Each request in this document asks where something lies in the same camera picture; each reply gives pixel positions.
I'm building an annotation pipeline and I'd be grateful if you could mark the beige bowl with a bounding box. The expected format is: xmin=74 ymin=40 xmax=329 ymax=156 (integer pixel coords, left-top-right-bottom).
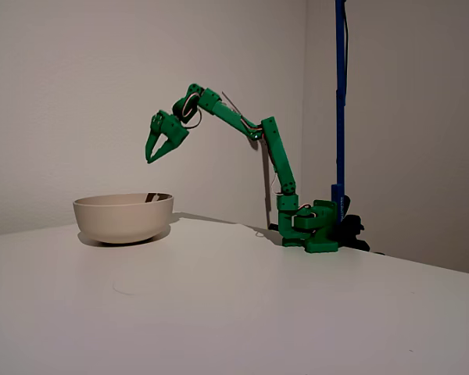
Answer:
xmin=73 ymin=192 xmax=175 ymax=245

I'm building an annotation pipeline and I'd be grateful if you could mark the blue vertical pole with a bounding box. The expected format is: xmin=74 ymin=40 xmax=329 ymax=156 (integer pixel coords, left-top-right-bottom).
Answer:
xmin=331 ymin=0 xmax=349 ymax=236

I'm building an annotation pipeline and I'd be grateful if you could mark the black table clamp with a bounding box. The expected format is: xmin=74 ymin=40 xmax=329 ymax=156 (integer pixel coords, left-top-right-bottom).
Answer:
xmin=335 ymin=194 xmax=371 ymax=252

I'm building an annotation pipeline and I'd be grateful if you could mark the thin dark cable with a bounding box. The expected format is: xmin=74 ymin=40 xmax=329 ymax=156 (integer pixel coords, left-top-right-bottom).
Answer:
xmin=220 ymin=91 xmax=281 ymax=230

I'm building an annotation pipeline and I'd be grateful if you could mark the black cable on pole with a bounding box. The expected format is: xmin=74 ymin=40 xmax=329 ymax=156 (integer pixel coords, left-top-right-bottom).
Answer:
xmin=342 ymin=0 xmax=352 ymax=103

